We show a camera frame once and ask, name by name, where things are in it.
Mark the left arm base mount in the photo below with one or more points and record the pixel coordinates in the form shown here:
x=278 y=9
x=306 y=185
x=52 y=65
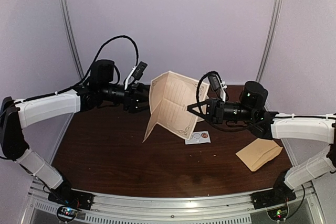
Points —
x=78 y=200

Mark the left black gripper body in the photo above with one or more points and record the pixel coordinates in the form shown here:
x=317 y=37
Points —
x=128 y=98

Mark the aluminium frame post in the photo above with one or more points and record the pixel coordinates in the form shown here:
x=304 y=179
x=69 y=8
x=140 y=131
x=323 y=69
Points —
x=71 y=39
x=270 y=38

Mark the left small circuit board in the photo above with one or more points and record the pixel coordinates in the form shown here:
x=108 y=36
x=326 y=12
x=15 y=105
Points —
x=66 y=214

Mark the small circuit board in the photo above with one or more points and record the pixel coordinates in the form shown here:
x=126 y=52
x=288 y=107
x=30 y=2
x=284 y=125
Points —
x=278 y=214
x=66 y=214

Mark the cream letter paper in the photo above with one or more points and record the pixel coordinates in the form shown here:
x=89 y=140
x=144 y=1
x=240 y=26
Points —
x=169 y=95

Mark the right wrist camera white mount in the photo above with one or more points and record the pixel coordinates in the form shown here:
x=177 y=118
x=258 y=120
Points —
x=218 y=87

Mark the white sticker sheet with seal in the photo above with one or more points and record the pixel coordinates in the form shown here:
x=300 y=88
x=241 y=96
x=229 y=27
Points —
x=200 y=137

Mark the left aluminium frame post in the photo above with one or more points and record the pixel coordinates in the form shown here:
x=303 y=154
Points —
x=71 y=39

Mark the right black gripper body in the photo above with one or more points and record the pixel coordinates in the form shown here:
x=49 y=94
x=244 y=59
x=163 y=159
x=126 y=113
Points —
x=218 y=112

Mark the right aluminium frame post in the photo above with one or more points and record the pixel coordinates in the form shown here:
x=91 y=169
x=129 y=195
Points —
x=270 y=38

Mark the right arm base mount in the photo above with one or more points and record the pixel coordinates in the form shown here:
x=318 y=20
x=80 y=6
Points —
x=269 y=198

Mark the brown kraft envelope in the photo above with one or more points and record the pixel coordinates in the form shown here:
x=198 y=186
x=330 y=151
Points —
x=258 y=153

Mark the front aluminium rail base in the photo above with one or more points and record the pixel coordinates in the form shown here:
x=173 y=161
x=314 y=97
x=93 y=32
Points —
x=234 y=208

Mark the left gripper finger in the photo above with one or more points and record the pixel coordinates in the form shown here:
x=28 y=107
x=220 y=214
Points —
x=147 y=90
x=141 y=104

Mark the right small circuit board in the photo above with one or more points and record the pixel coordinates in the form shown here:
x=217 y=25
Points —
x=278 y=214

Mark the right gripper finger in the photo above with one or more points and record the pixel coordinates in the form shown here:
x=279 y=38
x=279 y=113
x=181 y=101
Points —
x=200 y=105
x=204 y=114

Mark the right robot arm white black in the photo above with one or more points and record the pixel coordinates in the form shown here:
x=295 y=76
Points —
x=271 y=125

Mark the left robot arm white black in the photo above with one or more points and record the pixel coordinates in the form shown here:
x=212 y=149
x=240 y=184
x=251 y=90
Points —
x=92 y=93

